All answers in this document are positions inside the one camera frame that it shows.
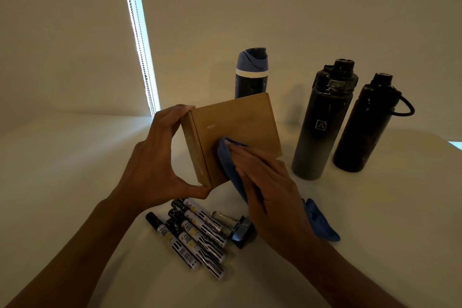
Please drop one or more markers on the black white striped marker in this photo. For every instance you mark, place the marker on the black white striped marker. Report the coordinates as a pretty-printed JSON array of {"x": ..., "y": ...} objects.
[
  {"x": 202, "y": 257},
  {"x": 205, "y": 228},
  {"x": 202, "y": 241},
  {"x": 205, "y": 215}
]

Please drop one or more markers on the black binder clip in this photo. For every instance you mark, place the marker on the black binder clip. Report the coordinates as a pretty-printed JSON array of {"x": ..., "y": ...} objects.
[{"x": 242, "y": 233}]

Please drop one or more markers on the brown paper box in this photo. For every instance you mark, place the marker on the brown paper box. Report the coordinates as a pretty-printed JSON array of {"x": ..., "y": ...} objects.
[{"x": 234, "y": 120}]

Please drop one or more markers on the black grey gradient bottle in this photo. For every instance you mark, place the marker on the black grey gradient bottle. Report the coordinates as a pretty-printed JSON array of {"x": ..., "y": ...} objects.
[{"x": 321, "y": 127}]

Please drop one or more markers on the person's right hand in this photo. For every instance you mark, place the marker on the person's right hand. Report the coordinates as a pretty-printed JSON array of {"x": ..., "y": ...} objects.
[{"x": 278, "y": 206}]

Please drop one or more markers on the barcode label black marker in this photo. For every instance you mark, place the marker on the barcode label black marker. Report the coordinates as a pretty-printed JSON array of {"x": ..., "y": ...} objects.
[{"x": 177, "y": 246}]

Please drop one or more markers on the navy bottle with blue lid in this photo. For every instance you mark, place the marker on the navy bottle with blue lid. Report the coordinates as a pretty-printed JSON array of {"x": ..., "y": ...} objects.
[{"x": 251, "y": 84}]

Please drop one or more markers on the person's left hand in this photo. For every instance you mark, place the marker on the person's left hand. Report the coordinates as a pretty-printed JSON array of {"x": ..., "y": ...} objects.
[{"x": 148, "y": 174}]

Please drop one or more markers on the blue cloth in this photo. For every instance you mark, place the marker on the blue cloth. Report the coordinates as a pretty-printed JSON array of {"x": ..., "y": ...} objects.
[{"x": 321, "y": 224}]

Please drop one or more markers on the person's left forearm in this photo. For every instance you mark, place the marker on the person's left forearm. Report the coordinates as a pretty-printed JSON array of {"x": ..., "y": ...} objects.
[{"x": 75, "y": 261}]

